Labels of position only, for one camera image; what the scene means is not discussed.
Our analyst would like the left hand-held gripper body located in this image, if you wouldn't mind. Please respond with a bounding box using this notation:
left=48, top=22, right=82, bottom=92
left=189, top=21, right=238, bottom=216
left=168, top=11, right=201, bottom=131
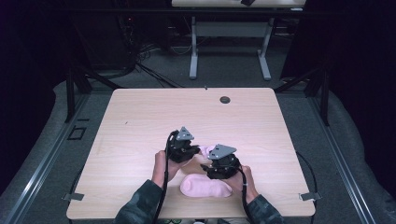
left=167, top=126, right=201, bottom=164

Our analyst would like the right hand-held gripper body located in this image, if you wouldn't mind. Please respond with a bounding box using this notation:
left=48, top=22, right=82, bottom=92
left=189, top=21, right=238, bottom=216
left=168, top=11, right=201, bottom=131
left=205, top=143, right=243, bottom=180

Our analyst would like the pink sock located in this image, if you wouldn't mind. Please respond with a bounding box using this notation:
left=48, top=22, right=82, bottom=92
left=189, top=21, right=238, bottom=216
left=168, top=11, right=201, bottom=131
left=194, top=145, right=217, bottom=166
left=179, top=173, right=233, bottom=199

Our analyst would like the person's right hand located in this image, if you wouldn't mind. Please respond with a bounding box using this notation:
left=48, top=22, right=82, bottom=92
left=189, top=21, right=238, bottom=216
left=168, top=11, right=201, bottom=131
left=223, top=165, right=260, bottom=205

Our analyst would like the person's left hand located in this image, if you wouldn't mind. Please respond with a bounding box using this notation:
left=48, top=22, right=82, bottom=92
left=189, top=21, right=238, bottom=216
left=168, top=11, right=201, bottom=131
left=151, top=149, right=189, bottom=189

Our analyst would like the desk with grey legs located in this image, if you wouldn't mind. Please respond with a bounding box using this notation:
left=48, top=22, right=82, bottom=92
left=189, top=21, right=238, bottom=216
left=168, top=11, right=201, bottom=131
left=171, top=0, right=308, bottom=80

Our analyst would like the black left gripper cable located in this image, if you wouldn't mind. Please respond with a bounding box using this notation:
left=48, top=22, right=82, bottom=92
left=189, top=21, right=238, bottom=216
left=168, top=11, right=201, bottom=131
left=151, top=130, right=179, bottom=224

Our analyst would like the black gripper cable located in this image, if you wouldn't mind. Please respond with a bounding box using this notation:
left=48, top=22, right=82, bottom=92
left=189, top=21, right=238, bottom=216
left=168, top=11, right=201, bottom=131
left=151, top=130, right=179, bottom=224
left=236, top=166, right=254, bottom=224

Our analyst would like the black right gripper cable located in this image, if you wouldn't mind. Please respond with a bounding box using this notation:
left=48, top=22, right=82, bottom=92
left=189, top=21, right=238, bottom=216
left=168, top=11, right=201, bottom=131
left=236, top=166, right=254, bottom=224

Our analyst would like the bundle of floor cables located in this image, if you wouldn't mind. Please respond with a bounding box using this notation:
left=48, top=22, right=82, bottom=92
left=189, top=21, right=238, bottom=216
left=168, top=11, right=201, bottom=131
left=135, top=42, right=185, bottom=89

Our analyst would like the black looped cable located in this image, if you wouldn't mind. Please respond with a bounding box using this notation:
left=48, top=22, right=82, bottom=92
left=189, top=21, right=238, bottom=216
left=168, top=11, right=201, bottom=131
left=295, top=150, right=319, bottom=224

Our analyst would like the grey metal table bracket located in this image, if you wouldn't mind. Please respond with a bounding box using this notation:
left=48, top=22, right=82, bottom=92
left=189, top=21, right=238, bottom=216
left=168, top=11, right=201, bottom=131
left=298, top=191, right=323, bottom=202
left=62, top=192, right=85, bottom=202

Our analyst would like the aluminium floor rail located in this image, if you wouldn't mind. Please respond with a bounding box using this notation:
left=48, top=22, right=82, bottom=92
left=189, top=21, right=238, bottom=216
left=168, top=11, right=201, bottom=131
left=307, top=95, right=378, bottom=224
left=0, top=92, right=92, bottom=224

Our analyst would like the black metal frame stand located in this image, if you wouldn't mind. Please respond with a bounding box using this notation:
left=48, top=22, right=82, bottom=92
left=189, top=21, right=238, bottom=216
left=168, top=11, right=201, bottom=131
left=64, top=65, right=123, bottom=123
left=274, top=65, right=332, bottom=127

